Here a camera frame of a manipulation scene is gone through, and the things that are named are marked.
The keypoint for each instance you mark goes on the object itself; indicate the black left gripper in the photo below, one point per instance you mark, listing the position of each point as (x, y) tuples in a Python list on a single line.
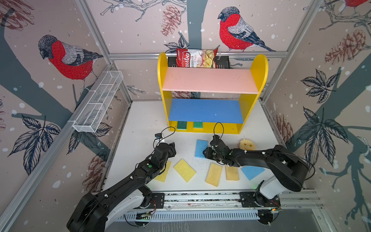
[(172, 150)]

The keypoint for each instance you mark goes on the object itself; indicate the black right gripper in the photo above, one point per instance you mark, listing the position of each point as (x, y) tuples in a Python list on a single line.
[(207, 152)]

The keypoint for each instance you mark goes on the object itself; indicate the blue sponge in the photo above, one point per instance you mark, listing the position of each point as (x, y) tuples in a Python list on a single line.
[(252, 172), (201, 146)]

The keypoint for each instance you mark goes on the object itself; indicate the dark green sponge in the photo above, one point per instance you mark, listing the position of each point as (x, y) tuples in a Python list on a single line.
[(182, 125)]

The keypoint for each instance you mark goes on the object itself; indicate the light green sponge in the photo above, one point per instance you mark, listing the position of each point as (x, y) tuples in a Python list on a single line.
[(198, 125)]

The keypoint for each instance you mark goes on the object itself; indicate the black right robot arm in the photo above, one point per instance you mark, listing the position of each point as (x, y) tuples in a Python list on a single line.
[(289, 171)]

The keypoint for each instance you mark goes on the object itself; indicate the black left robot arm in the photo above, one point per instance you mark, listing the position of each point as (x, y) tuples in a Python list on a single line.
[(94, 213)]

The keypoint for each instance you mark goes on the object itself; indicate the yellow shelf unit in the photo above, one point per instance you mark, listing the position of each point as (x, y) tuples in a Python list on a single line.
[(226, 115)]

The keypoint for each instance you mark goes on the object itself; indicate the orange yellow sponge tilted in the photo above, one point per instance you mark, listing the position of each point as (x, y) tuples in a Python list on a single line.
[(214, 174)]

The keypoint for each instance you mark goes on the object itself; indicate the round smiley face sponge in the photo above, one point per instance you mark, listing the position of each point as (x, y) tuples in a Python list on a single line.
[(246, 144)]

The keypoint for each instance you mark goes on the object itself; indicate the tan sponge upright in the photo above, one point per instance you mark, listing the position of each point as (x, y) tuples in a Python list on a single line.
[(232, 173)]

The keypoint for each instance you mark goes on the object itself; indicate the red cassava chips bag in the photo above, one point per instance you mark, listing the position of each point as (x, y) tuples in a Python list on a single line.
[(196, 58)]

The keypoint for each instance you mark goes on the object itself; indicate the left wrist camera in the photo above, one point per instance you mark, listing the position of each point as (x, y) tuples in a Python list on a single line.
[(158, 135)]

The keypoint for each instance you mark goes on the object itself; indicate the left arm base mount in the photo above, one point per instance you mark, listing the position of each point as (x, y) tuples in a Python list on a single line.
[(150, 201)]

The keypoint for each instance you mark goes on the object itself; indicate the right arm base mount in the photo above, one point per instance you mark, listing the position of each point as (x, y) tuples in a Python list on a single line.
[(254, 200)]

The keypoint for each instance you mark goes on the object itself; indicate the black wire basket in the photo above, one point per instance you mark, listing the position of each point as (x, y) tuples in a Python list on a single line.
[(221, 63)]

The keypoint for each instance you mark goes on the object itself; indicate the aluminium rail frame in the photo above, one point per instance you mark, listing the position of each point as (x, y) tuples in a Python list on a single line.
[(229, 200)]

